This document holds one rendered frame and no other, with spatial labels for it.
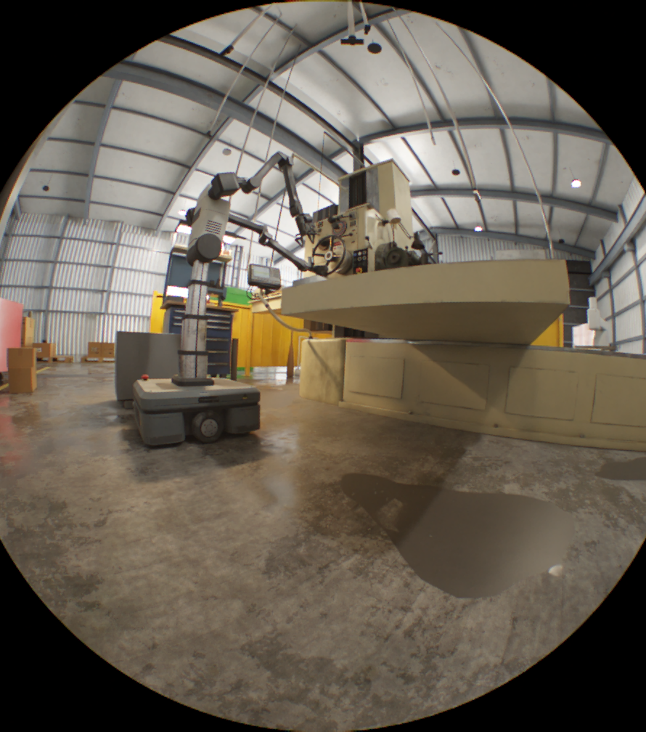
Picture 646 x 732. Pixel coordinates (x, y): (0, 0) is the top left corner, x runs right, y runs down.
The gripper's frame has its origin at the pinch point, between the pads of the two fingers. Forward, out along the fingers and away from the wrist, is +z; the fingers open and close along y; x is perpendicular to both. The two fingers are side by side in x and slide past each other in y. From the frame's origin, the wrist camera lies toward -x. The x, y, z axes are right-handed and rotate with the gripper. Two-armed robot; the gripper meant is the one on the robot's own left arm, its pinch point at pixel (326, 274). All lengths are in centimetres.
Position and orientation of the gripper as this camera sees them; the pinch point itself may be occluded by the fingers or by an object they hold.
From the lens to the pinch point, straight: 214.5
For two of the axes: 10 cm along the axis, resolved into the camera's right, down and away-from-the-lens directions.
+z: 6.6, 0.0, 7.5
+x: -7.5, -0.7, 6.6
